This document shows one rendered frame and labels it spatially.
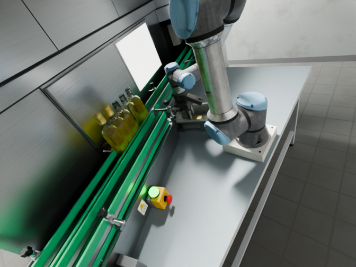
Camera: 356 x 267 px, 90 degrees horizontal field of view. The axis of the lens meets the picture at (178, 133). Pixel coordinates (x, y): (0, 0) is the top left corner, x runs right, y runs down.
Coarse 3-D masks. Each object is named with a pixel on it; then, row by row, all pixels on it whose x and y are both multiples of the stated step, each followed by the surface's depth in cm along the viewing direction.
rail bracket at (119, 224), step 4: (104, 208) 58; (100, 212) 57; (104, 212) 57; (100, 216) 56; (104, 216) 57; (108, 216) 59; (112, 216) 60; (104, 220) 59; (108, 220) 59; (112, 220) 59; (116, 220) 59; (120, 220) 58; (124, 220) 58; (112, 224) 60; (116, 224) 62; (120, 224) 64; (124, 224) 65; (116, 228) 63; (120, 228) 63; (120, 232) 64
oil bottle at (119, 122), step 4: (116, 120) 81; (120, 120) 82; (112, 124) 81; (116, 124) 81; (120, 124) 82; (124, 124) 84; (120, 128) 82; (124, 128) 84; (128, 128) 87; (124, 132) 84; (128, 132) 87; (132, 132) 90; (124, 136) 85; (128, 136) 87; (132, 136) 89; (128, 140) 87
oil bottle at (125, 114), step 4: (120, 112) 85; (124, 112) 85; (128, 112) 87; (116, 116) 86; (120, 116) 84; (124, 116) 85; (128, 116) 87; (124, 120) 85; (128, 120) 87; (132, 120) 90; (128, 124) 87; (132, 124) 90; (136, 124) 92; (132, 128) 90; (136, 128) 92
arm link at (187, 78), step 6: (192, 66) 85; (174, 72) 87; (180, 72) 84; (186, 72) 82; (192, 72) 83; (198, 72) 84; (174, 78) 86; (180, 78) 82; (186, 78) 81; (192, 78) 82; (198, 78) 86; (180, 84) 83; (186, 84) 82; (192, 84) 83
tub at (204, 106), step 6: (198, 108) 117; (204, 108) 115; (180, 114) 117; (198, 114) 119; (204, 114) 116; (180, 120) 108; (186, 120) 106; (192, 120) 104; (198, 120) 103; (204, 120) 101
